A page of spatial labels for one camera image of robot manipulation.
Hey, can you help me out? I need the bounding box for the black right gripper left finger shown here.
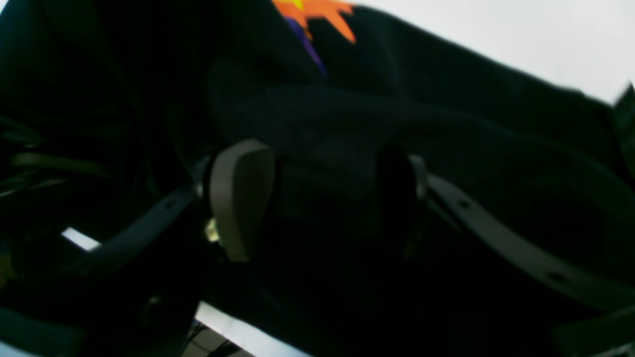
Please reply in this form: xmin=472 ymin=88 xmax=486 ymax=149
xmin=1 ymin=139 xmax=276 ymax=357

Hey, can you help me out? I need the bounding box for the black T-shirt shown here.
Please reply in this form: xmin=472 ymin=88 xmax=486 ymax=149
xmin=1 ymin=0 xmax=634 ymax=357

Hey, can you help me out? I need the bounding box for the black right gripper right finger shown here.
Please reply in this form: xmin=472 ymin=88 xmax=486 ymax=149
xmin=380 ymin=146 xmax=635 ymax=357

